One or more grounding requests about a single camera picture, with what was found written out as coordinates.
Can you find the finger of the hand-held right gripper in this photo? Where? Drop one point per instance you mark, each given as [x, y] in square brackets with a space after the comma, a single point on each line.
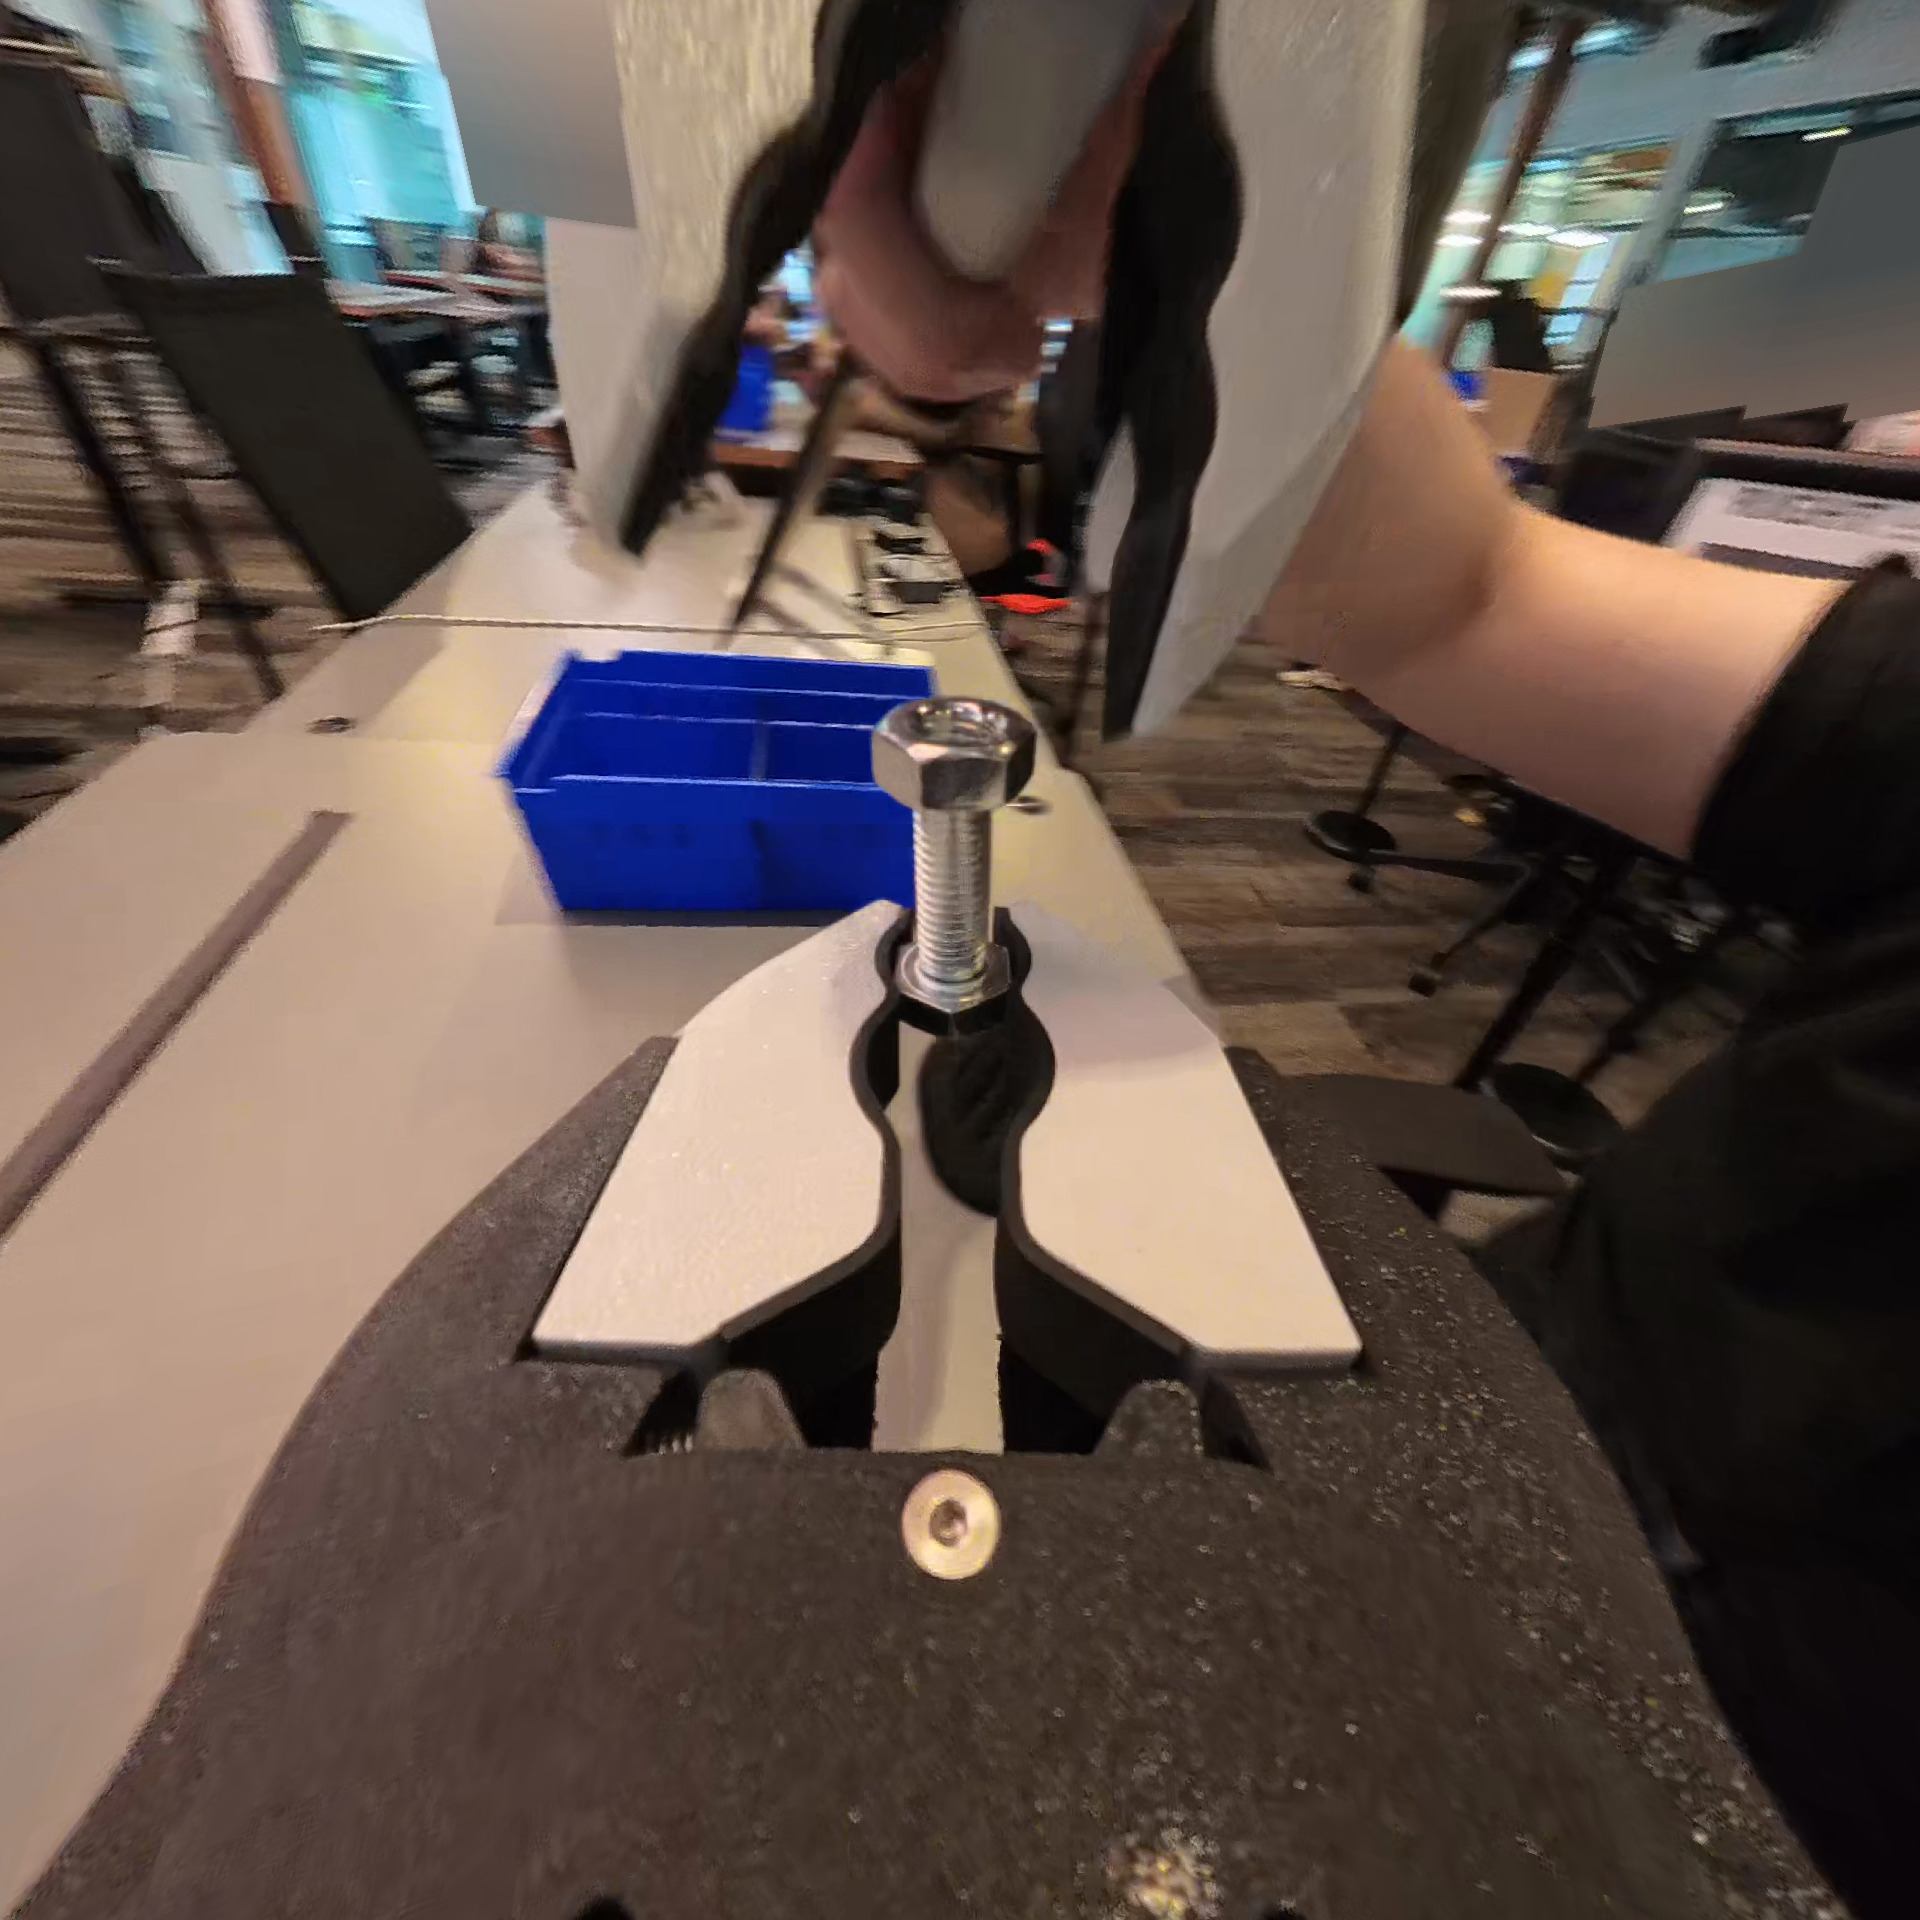
[1306, 224]
[691, 120]

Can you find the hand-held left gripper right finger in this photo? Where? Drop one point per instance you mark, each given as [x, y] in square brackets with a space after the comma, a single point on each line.
[1185, 1202]

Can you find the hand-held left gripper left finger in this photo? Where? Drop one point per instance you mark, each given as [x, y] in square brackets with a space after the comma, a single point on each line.
[735, 1186]

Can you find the blue plastic bin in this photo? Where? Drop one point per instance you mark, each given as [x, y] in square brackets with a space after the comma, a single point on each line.
[674, 856]
[749, 390]

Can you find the silver hex bolt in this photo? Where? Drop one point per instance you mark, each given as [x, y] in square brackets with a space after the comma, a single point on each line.
[953, 902]

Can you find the person's right forearm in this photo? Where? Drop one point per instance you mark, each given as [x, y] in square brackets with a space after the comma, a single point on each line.
[1500, 630]

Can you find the person's right hand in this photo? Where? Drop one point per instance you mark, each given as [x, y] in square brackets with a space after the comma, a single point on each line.
[901, 317]

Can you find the black chair armrest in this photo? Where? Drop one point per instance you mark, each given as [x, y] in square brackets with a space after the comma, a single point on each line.
[1441, 1133]

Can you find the cardboard box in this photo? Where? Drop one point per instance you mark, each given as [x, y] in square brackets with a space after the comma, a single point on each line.
[1523, 406]

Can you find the black round stand base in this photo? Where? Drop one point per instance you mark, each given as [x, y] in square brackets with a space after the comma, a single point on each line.
[1348, 834]

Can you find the red object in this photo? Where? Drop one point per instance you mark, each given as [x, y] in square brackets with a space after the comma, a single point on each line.
[1026, 604]

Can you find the grey power adapter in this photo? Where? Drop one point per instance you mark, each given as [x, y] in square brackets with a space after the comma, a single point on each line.
[908, 586]

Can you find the tag sign board on stand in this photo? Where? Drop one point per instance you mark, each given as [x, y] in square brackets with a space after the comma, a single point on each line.
[1800, 524]

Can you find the white power strip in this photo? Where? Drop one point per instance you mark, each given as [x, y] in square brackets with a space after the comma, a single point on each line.
[171, 615]

